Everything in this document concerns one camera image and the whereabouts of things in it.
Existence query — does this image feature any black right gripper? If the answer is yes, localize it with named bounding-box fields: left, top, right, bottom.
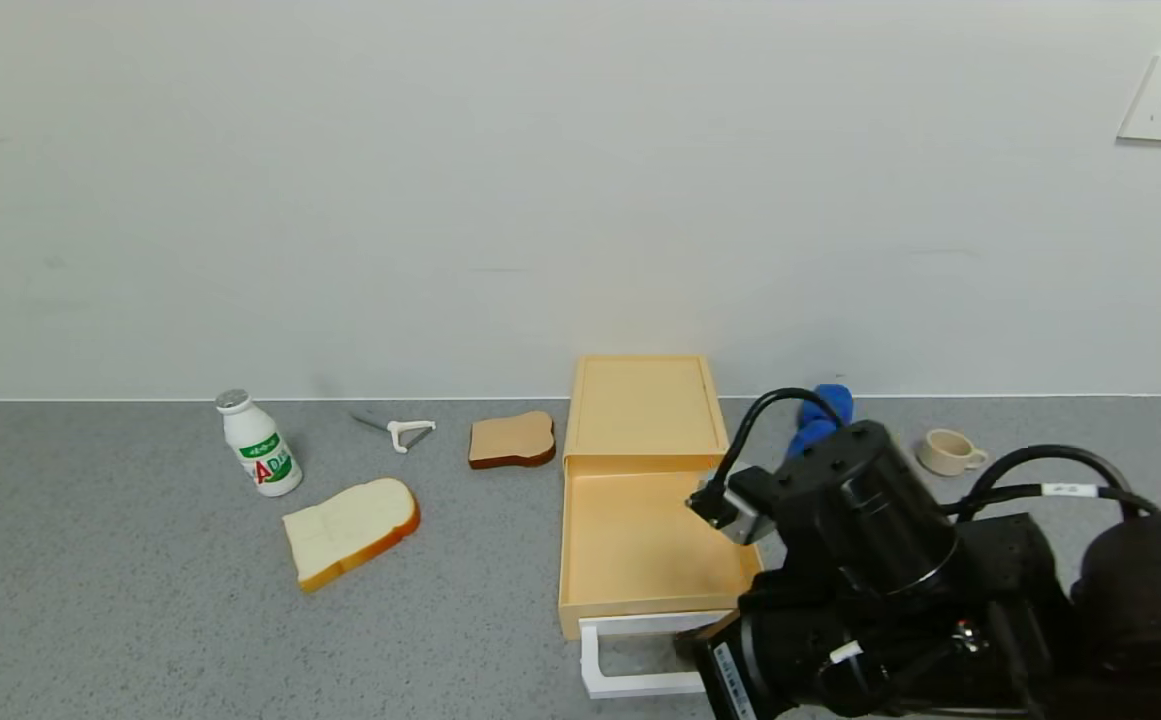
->
left=674, top=609, right=833, bottom=720

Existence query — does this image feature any yellow drawer with white handle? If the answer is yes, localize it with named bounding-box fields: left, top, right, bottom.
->
left=557, top=468, right=764, bottom=700

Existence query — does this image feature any brown toast slice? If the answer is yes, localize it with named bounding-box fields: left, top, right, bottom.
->
left=468, top=410, right=558, bottom=471

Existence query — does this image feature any blue cloth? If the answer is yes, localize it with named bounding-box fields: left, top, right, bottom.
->
left=786, top=384, right=855, bottom=459

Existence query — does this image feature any beige cup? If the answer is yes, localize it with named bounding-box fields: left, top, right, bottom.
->
left=916, top=429, right=990, bottom=478

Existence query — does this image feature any white vegetable peeler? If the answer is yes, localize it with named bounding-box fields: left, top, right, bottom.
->
left=352, top=410, right=438, bottom=455

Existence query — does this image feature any white bread slice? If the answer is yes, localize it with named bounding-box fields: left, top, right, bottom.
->
left=282, top=477, right=422, bottom=593

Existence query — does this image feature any white milk drink bottle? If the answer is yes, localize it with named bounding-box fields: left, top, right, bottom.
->
left=215, top=389, right=304, bottom=498

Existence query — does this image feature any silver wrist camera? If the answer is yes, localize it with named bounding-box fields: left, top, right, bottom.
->
left=685, top=466, right=781, bottom=547

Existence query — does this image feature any black camera cable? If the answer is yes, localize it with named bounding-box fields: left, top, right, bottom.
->
left=715, top=388, right=846, bottom=501

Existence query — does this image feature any black cable with white tag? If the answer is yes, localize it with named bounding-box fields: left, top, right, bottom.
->
left=952, top=445, right=1161, bottom=521

